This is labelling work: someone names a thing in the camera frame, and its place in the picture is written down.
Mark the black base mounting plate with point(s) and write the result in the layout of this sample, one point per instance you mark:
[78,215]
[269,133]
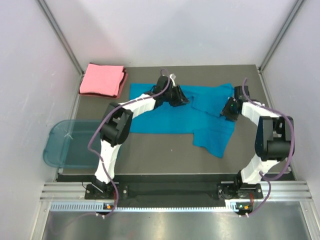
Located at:
[213,190]

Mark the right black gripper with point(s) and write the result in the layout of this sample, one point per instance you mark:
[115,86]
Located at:
[225,112]

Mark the pink folded t shirt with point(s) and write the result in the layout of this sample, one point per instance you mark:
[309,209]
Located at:
[102,80]

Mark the blue translucent plastic bin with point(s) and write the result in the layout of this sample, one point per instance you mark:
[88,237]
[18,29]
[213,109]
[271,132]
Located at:
[67,145]

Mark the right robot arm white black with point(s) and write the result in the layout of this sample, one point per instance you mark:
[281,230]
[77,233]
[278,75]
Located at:
[274,143]

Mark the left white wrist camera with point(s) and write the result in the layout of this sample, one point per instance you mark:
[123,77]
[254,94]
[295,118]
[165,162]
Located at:
[172,77]

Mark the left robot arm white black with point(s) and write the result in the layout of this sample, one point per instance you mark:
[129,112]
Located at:
[115,127]

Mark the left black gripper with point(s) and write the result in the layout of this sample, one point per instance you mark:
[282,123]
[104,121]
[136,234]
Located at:
[180,98]

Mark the grey slotted cable duct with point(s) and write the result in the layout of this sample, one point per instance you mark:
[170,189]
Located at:
[103,207]

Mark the blue t shirt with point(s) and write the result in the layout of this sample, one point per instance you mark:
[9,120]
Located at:
[200,117]

